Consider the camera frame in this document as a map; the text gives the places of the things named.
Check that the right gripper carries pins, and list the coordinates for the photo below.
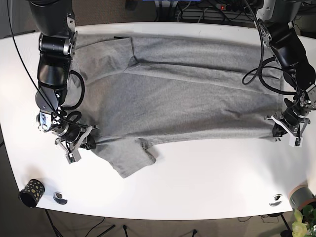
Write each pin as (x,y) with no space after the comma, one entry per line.
(72,137)

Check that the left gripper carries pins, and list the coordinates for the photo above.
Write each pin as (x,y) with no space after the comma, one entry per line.
(288,122)

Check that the medium grey T-shirt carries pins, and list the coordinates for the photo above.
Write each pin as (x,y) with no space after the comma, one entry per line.
(144,91)

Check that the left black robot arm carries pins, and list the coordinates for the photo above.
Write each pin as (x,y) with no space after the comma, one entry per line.
(274,20)

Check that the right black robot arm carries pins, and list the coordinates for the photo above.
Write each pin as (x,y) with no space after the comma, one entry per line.
(55,20)

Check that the grey plant pot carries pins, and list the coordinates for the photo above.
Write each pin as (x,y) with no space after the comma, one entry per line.
(301,196)

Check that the black gold-dotted cup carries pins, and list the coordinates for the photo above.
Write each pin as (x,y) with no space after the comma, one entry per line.
(32,193)

